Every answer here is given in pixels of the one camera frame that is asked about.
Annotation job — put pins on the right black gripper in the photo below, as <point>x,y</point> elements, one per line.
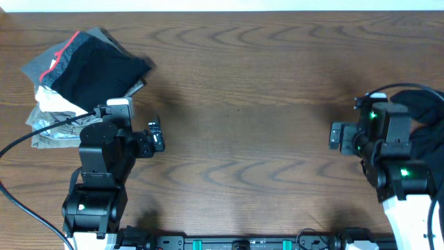
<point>347,146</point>

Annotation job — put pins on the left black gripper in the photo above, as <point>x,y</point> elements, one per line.
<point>155,135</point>

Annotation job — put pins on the black shorts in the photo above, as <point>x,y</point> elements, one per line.
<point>427,140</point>

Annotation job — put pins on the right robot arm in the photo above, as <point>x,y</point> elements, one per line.
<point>405,186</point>

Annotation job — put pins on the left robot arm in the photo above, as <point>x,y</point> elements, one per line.
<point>97,195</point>

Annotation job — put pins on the folded khaki patterned garment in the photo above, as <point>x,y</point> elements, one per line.
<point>62,133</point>

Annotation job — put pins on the folded black garment red trim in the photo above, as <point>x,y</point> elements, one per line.
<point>88,71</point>

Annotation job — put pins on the folded white garment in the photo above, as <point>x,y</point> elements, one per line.
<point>50,101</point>

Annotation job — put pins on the folded grey garment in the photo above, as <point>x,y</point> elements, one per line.
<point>42,62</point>

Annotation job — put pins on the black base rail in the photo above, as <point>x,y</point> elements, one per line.
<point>306,239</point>

